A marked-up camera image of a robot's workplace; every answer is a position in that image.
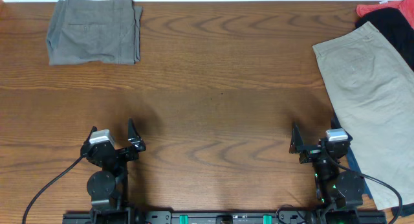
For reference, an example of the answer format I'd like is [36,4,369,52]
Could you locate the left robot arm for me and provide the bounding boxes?
[80,118,146,224]

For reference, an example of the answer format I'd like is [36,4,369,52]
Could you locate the beige khaki shorts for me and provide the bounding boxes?
[312,22,413,205]

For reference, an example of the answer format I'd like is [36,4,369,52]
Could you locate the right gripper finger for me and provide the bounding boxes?
[289,123,304,154]
[331,115,342,129]

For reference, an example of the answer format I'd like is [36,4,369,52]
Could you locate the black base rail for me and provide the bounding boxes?
[62,208,387,224]

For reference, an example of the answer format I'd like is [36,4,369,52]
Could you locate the black cloth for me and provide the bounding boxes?
[355,8,413,70]

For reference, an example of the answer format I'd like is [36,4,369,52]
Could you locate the red cloth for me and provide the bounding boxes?
[356,0,413,27]

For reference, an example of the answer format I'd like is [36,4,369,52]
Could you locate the navy blue shorts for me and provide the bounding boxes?
[330,113,414,218]

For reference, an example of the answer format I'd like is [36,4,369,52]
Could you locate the folded grey shorts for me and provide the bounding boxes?
[46,0,143,65]

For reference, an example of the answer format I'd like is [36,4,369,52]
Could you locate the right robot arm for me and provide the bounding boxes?
[289,123,364,223]

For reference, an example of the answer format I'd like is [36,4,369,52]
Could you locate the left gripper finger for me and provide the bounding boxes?
[85,126,97,143]
[128,118,146,152]

